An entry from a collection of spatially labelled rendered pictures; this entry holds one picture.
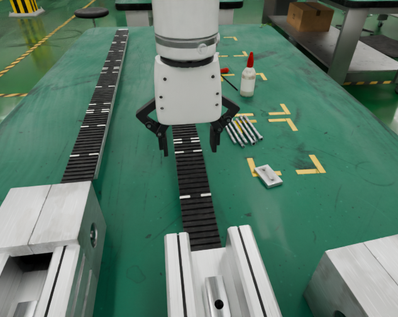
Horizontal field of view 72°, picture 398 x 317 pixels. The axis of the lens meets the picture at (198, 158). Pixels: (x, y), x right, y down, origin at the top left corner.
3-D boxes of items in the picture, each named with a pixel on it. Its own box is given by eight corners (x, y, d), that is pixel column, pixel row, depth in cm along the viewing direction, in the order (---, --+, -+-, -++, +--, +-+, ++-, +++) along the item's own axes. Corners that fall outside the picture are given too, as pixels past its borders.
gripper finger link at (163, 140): (164, 114, 45) (167, 146, 49) (144, 115, 45) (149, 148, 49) (165, 124, 43) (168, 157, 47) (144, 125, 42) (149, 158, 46)
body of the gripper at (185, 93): (218, 38, 41) (215, 105, 48) (149, 41, 40) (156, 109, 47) (229, 55, 35) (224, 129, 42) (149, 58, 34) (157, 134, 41)
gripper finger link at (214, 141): (229, 109, 46) (226, 141, 50) (210, 111, 46) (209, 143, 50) (233, 119, 44) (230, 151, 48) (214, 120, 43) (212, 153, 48)
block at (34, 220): (21, 235, 40) (-10, 189, 34) (107, 226, 42) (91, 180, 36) (-6, 297, 33) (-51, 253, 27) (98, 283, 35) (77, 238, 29)
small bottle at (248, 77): (254, 97, 76) (261, 53, 68) (241, 97, 75) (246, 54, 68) (251, 91, 78) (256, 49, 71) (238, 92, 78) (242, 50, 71)
